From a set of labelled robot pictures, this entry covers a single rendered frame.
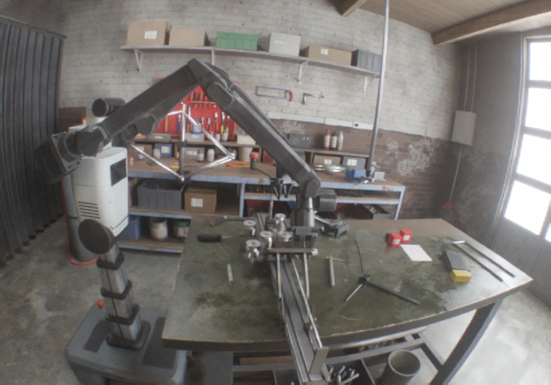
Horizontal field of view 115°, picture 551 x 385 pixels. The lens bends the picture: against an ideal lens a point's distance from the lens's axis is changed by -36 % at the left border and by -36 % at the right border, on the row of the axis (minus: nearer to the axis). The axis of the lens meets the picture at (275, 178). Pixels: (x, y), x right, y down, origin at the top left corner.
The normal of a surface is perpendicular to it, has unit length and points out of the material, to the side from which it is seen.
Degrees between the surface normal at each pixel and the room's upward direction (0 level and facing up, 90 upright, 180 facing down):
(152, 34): 90
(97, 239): 90
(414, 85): 90
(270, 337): 0
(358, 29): 90
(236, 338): 0
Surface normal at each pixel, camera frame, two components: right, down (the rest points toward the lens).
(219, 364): 0.16, 0.27
